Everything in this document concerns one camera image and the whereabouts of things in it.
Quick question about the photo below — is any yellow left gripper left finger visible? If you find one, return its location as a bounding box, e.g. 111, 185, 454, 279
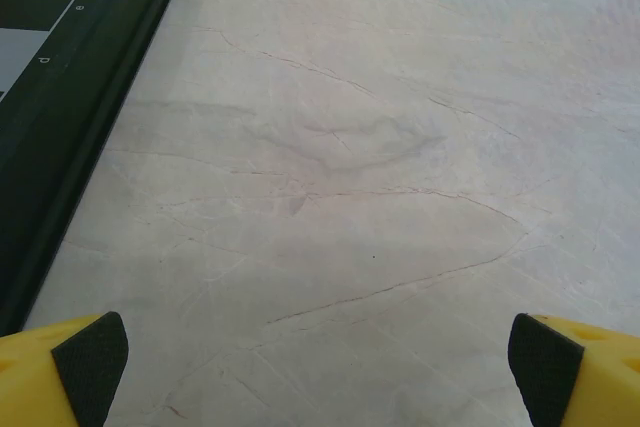
0, 311, 130, 427

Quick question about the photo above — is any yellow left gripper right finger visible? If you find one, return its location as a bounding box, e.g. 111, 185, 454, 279
507, 312, 640, 427

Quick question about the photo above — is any black and grey chessboard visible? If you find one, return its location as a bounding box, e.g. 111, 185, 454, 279
0, 0, 195, 338

